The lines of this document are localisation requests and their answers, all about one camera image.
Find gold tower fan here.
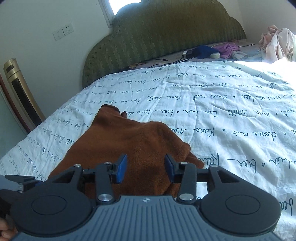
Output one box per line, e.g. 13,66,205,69
4,58,45,131

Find white wall socket pair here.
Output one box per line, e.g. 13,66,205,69
53,23,74,41

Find pink white clothes pile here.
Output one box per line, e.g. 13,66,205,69
258,25,295,63

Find person's left hand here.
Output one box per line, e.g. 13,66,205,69
0,216,18,241

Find dark blue cloth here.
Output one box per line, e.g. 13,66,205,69
192,46,220,59

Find black charger with cable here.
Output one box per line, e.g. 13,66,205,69
129,50,196,69

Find green padded headboard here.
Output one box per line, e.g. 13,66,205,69
82,1,246,88

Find white quilt with script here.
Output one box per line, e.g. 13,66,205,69
1,60,295,240

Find window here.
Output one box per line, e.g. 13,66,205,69
98,0,142,28

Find brown knit sweater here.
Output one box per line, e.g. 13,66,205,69
49,104,204,197

